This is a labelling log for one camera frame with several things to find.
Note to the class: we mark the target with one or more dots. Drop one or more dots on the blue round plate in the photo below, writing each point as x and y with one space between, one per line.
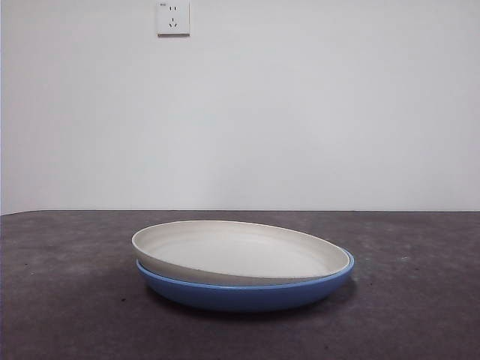
243 300

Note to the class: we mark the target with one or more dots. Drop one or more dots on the white wall power socket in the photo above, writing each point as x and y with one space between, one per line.
173 18

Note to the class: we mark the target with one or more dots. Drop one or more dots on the white round plate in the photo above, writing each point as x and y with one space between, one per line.
243 255

